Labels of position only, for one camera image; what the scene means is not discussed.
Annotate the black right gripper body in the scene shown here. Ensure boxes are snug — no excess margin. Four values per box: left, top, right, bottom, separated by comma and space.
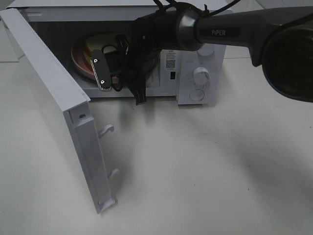
114, 9, 181, 85

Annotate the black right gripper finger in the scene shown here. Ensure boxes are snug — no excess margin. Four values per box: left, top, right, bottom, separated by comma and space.
90, 49, 112, 91
129, 78, 147, 105

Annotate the pink plate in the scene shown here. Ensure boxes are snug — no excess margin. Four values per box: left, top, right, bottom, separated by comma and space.
71, 34, 120, 80

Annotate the white microwave door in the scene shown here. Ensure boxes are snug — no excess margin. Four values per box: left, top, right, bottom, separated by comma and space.
0, 8, 119, 213

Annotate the round door release button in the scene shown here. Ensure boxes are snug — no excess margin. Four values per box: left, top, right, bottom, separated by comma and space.
189, 90, 205, 101

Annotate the white bread sandwich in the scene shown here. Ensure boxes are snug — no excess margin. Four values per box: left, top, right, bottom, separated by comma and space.
83, 33, 117, 64

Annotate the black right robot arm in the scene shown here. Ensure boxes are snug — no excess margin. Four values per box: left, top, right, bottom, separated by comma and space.
90, 2, 313, 104

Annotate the white microwave oven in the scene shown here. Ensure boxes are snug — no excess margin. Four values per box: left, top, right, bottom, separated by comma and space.
0, 0, 225, 105

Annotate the lower white microwave knob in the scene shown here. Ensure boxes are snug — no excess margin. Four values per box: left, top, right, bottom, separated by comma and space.
192, 67, 209, 85

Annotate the white microwave knob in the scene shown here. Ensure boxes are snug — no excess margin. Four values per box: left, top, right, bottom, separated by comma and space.
197, 47, 215, 57
192, 67, 209, 85

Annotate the upper white microwave knob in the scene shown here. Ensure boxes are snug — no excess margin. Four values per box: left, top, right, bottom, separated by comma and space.
197, 47, 215, 57

